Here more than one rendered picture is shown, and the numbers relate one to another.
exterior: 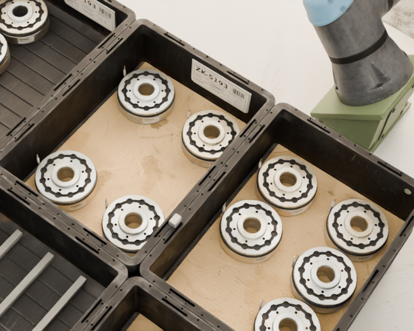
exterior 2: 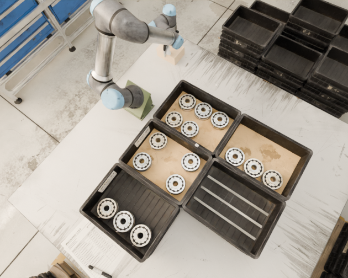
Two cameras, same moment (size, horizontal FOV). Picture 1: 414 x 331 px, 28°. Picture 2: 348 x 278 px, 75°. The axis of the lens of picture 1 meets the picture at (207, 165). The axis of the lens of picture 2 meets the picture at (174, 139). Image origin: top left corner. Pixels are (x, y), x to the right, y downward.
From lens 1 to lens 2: 74 cm
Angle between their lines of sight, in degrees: 33
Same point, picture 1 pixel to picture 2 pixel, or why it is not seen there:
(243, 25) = (101, 139)
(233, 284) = (205, 134)
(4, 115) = (149, 209)
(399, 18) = (67, 110)
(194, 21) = (98, 155)
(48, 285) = (210, 186)
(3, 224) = (190, 203)
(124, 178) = (172, 167)
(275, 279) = (203, 123)
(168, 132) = (154, 154)
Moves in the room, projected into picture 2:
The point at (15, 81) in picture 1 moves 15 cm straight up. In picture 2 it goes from (135, 207) to (127, 205)
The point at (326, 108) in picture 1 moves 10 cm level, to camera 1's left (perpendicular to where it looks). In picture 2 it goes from (140, 112) to (138, 126)
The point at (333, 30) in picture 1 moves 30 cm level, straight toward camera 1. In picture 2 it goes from (126, 101) to (177, 112)
